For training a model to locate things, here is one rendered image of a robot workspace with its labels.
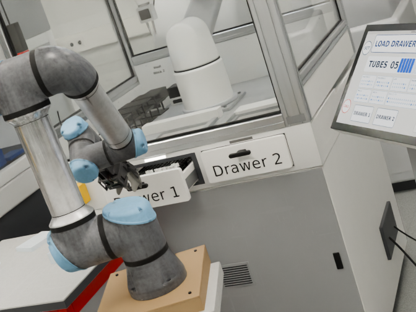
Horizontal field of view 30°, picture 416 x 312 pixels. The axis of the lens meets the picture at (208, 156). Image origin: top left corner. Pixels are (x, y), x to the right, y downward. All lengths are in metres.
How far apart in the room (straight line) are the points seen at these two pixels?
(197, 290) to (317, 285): 0.85
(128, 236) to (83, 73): 0.40
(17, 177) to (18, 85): 1.50
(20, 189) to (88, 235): 1.44
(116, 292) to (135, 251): 0.18
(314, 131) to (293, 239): 0.38
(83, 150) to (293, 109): 0.67
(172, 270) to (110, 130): 0.40
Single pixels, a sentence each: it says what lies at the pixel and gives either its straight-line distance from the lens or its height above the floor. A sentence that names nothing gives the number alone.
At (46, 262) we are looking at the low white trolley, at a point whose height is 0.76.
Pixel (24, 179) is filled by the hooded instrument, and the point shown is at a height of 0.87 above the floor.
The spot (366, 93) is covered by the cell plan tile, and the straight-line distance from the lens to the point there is 2.13.
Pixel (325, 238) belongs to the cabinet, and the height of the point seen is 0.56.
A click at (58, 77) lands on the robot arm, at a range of 1.81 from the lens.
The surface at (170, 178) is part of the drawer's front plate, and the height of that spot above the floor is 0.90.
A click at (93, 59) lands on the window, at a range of 2.62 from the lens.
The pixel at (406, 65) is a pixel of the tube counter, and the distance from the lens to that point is 2.03.
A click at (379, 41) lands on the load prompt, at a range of 2.17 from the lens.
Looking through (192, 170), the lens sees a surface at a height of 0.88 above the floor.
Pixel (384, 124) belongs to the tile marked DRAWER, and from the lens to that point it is 2.01.
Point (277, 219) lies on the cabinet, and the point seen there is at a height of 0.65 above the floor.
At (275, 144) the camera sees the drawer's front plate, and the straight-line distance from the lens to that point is 2.44.
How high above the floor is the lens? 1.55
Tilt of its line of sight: 15 degrees down
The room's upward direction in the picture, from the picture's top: 19 degrees counter-clockwise
